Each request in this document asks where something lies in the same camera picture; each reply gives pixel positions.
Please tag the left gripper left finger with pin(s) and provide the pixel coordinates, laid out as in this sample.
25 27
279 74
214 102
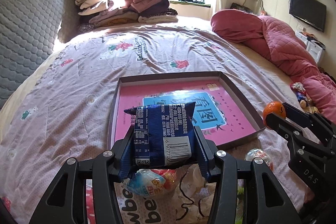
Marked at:
65 200

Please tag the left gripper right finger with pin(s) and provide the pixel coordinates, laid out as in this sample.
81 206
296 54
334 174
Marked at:
265 201

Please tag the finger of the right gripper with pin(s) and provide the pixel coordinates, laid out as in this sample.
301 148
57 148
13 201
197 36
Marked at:
320 126
286 129

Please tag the orange mandarin with stem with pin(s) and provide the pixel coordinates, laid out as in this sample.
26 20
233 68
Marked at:
273 107

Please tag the red white snack bag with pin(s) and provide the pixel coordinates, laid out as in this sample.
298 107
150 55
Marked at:
257 152

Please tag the cream mesh drawstring bag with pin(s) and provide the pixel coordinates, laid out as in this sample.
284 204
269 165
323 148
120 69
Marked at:
193 197

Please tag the blue snack packet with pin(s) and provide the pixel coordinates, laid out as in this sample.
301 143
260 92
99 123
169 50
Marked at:
163 134

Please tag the small colourful toy figure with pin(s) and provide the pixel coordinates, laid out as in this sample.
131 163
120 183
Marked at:
303 98

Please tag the shallow grey cardboard box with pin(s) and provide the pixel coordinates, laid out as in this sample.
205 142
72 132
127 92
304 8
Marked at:
183 108

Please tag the pink blue children's book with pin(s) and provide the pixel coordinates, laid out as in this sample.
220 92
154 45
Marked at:
183 111

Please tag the white drawer cabinet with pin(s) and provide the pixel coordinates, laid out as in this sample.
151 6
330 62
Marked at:
313 46

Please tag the pink quilted comforter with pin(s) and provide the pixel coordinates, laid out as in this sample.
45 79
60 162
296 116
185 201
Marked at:
276 41

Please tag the round blue red snack bag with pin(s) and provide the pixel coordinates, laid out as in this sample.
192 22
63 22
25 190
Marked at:
152 182

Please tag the pink strawberry print bedsheet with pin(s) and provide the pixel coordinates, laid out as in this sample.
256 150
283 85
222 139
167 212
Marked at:
62 110

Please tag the black flat television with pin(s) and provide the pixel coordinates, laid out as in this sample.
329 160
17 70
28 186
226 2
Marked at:
312 12

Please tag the grey quilted headboard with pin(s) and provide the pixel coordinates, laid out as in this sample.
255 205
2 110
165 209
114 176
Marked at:
30 30

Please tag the pile of folded clothes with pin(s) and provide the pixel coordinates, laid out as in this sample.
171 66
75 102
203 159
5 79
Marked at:
106 13

